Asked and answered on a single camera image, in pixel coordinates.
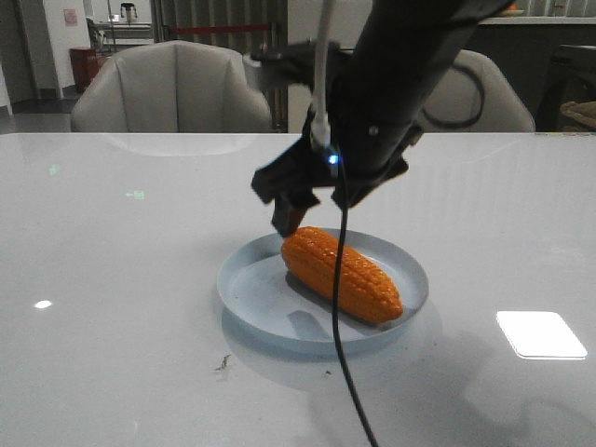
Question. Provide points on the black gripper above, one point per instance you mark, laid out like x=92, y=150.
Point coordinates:
x=363, y=154

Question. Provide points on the orange toy corn cob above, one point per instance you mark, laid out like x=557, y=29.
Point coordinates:
x=365, y=290

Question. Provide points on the light blue round plate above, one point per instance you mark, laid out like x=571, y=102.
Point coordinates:
x=269, y=302

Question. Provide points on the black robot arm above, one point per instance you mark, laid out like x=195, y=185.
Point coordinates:
x=373, y=97

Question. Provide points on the left beige upholstered chair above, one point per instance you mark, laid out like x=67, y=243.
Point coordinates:
x=172, y=87

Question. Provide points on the beige upholstered chair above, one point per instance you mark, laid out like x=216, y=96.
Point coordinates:
x=474, y=96
x=172, y=87

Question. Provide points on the red barrier belt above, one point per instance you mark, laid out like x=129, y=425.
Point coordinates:
x=225, y=29

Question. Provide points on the right beige upholstered chair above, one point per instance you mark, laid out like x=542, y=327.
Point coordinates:
x=474, y=96

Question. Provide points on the background metal table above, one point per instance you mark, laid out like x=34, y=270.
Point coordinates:
x=116, y=25

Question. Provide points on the red trash bin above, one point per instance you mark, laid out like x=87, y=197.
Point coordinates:
x=85, y=66

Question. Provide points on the dark grey counter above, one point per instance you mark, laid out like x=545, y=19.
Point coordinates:
x=521, y=47

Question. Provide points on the fruit bowl on counter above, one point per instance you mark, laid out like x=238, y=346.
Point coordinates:
x=511, y=11

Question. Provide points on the dark wooden chair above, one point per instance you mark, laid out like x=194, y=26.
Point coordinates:
x=570, y=78

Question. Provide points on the beige seat cushion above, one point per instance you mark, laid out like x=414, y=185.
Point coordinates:
x=583, y=113

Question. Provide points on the pink wall notice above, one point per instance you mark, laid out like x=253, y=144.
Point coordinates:
x=70, y=17

